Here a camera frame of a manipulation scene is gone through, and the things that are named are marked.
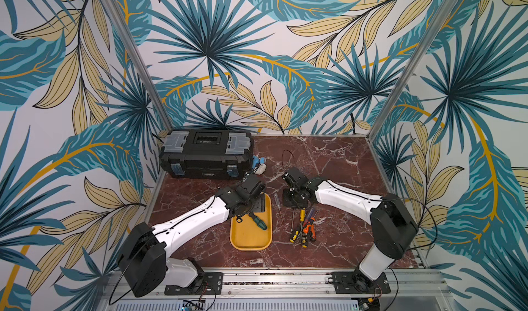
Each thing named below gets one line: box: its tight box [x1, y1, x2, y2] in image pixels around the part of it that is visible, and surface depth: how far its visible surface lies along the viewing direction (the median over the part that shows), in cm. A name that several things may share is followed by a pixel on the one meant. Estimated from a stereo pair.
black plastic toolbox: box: [158, 129, 254, 180], surface depth 92 cm
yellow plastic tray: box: [229, 192, 273, 252], surface depth 85 cm
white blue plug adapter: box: [252, 154, 267, 175], surface depth 105 cm
